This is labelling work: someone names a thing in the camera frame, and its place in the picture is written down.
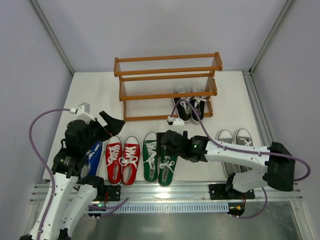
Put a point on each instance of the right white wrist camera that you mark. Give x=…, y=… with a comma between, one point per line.
x=175, y=122

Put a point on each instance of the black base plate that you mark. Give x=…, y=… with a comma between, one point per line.
x=112, y=193
x=218, y=191

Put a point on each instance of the red sneaker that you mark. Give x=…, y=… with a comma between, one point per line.
x=113, y=153
x=130, y=160

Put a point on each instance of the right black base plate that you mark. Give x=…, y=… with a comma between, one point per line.
x=218, y=191

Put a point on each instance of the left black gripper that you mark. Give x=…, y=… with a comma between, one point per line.
x=100, y=129

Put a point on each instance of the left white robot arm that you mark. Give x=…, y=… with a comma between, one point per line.
x=58, y=216

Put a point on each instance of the left blue sneaker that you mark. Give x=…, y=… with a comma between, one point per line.
x=93, y=160

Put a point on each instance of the right red sneaker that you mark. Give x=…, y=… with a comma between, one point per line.
x=130, y=160

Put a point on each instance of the right aluminium corner post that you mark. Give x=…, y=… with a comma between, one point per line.
x=276, y=26

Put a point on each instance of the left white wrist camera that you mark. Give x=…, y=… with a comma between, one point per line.
x=82, y=112

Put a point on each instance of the left aluminium corner post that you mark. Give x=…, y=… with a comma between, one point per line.
x=51, y=34

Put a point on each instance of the green sneaker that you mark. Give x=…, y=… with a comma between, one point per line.
x=150, y=158
x=166, y=167

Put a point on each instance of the grey sneaker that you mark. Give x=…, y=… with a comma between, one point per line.
x=227, y=137
x=243, y=138

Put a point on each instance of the left red sneaker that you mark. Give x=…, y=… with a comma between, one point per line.
x=113, y=153

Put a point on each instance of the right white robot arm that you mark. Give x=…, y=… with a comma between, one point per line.
x=269, y=166

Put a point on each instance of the slotted grey cable duct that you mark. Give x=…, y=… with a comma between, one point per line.
x=173, y=207

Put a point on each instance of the aluminium right side rail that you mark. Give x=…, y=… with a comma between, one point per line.
x=263, y=126

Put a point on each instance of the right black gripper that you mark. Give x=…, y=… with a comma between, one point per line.
x=165, y=141

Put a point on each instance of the wooden shoe shelf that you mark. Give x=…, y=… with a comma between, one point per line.
x=167, y=77

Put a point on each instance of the aluminium rail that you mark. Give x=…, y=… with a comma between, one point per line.
x=178, y=191
x=263, y=126

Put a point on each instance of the black sneaker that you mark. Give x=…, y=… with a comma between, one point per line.
x=183, y=108
x=198, y=103

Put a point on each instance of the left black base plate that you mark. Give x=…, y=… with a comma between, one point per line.
x=112, y=193

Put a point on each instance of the aluminium corner post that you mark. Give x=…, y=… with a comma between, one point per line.
x=276, y=26
x=51, y=34

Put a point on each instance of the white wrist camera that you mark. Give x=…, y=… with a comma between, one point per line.
x=175, y=122
x=82, y=112

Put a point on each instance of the aluminium front rail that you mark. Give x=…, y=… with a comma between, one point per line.
x=178, y=191

